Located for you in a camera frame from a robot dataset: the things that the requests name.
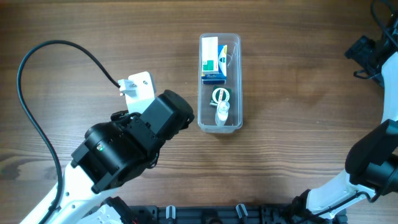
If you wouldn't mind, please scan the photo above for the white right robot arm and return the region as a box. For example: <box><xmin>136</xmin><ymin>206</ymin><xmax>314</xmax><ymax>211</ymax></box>
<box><xmin>282</xmin><ymin>1</ymin><xmax>397</xmax><ymax>223</ymax></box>

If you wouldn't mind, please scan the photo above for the green Zam-Buk box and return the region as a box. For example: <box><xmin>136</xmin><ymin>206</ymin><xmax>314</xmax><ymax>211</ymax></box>
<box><xmin>210</xmin><ymin>86</ymin><xmax>231</xmax><ymax>106</ymax></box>

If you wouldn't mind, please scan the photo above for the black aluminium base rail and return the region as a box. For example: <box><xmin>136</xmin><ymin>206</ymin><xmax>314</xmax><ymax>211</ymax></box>
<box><xmin>116</xmin><ymin>203</ymin><xmax>348</xmax><ymax>224</ymax></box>

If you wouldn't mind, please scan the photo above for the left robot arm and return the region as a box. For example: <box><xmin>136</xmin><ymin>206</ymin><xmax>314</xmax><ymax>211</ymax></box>
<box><xmin>23</xmin><ymin>90</ymin><xmax>194</xmax><ymax>223</ymax></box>

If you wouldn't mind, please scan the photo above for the white green medicine box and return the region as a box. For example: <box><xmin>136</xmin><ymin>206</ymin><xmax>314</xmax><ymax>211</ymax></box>
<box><xmin>201</xmin><ymin>37</ymin><xmax>218</xmax><ymax>76</ymax></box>

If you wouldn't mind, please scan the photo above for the blue VapoDrops box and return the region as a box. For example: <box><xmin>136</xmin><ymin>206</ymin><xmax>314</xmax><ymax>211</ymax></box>
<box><xmin>201</xmin><ymin>45</ymin><xmax>228</xmax><ymax>85</ymax></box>

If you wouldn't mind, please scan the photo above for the clear plastic container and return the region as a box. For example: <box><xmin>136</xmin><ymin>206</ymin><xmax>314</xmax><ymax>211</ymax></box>
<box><xmin>198</xmin><ymin>33</ymin><xmax>243</xmax><ymax>134</ymax></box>

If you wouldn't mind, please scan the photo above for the white calamine lotion bottle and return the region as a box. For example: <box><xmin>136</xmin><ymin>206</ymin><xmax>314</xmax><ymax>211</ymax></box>
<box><xmin>215</xmin><ymin>101</ymin><xmax>230</xmax><ymax>126</ymax></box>

